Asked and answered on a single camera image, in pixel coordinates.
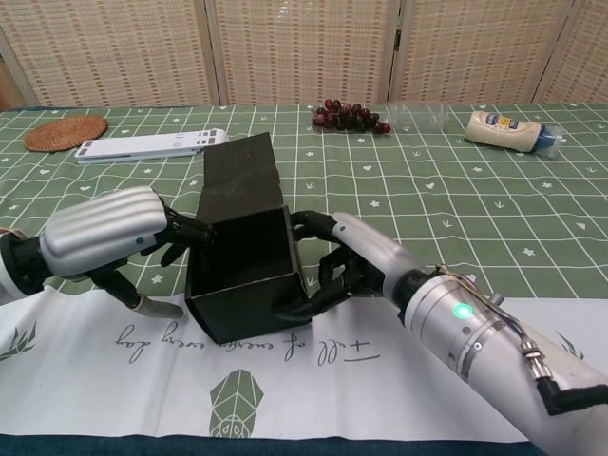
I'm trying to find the green checked deer tablecloth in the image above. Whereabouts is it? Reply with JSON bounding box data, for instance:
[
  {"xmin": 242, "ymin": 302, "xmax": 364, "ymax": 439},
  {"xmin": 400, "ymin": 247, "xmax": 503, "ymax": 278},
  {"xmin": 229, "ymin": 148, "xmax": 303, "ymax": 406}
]
[{"xmin": 0, "ymin": 103, "xmax": 608, "ymax": 443}]

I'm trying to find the woven bamboo screen panel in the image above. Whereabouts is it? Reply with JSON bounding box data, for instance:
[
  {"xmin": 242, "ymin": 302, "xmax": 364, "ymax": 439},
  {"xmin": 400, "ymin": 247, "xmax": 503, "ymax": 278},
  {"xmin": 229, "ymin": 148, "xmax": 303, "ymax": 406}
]
[
  {"xmin": 539, "ymin": 0, "xmax": 608, "ymax": 105},
  {"xmin": 0, "ymin": 0, "xmax": 224, "ymax": 108},
  {"xmin": 391, "ymin": 0, "xmax": 571, "ymax": 105},
  {"xmin": 206, "ymin": 0, "xmax": 405, "ymax": 106}
]

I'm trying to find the mayonnaise squeeze bottle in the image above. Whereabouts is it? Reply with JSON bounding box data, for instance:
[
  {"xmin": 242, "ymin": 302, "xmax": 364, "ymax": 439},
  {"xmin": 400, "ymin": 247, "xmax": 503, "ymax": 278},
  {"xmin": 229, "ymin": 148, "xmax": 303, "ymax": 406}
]
[{"xmin": 464, "ymin": 111, "xmax": 567, "ymax": 161}]

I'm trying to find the white folding laptop stand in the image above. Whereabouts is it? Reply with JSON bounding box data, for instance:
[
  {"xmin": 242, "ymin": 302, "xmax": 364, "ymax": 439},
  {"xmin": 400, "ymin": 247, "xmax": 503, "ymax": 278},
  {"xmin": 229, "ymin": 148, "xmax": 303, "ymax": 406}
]
[{"xmin": 75, "ymin": 127, "xmax": 230, "ymax": 165}]

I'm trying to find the bunch of red grapes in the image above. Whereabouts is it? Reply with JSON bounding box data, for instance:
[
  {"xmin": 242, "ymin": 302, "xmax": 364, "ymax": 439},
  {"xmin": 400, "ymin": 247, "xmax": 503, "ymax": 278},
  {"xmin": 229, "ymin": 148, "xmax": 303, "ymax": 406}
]
[{"xmin": 312, "ymin": 98, "xmax": 392, "ymax": 137}]

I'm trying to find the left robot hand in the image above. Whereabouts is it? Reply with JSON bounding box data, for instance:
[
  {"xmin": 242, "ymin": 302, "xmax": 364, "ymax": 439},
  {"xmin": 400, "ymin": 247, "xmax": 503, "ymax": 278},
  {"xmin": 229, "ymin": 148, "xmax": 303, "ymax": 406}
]
[{"xmin": 40, "ymin": 185, "xmax": 218, "ymax": 318}]

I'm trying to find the round woven rattan coaster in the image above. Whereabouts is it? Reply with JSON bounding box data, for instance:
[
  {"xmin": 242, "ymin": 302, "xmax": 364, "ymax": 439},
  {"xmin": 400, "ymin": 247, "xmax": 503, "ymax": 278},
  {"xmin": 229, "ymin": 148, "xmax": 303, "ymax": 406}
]
[{"xmin": 24, "ymin": 114, "xmax": 108, "ymax": 152}]

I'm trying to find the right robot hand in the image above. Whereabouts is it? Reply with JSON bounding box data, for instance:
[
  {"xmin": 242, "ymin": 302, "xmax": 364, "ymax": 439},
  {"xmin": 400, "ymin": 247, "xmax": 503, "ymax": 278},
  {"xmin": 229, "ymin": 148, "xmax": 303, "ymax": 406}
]
[{"xmin": 273, "ymin": 210, "xmax": 428, "ymax": 327}]

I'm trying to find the black cardboard box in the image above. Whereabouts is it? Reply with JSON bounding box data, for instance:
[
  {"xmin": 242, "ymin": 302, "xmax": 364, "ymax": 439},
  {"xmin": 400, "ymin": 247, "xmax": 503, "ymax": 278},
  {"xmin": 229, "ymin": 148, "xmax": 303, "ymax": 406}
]
[{"xmin": 183, "ymin": 132, "xmax": 314, "ymax": 346}]

